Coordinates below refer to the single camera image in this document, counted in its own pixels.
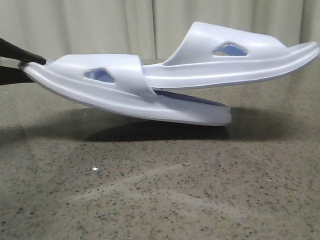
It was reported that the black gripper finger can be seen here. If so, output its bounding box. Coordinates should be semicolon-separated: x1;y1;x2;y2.
0;66;32;86
0;38;47;65

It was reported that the light blue slipper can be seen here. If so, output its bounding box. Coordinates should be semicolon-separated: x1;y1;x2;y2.
142;21;320;90
19;54;232;126

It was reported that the pale green curtain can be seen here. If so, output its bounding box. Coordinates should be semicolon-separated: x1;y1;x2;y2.
0;0;320;60

